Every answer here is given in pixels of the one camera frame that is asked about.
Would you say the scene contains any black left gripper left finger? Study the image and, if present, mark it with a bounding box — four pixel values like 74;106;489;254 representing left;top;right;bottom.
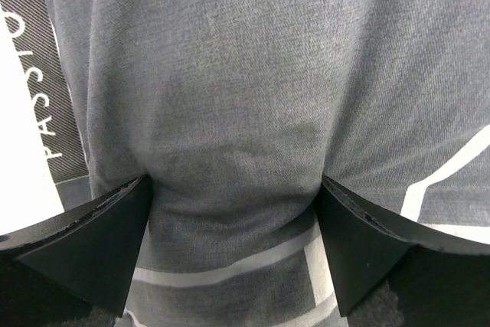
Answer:
1;176;152;326

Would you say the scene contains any grey-blue pillowcase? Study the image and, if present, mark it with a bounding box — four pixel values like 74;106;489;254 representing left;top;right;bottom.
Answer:
0;0;490;327

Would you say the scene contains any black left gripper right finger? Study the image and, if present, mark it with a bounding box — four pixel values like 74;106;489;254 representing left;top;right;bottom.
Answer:
315;177;489;326

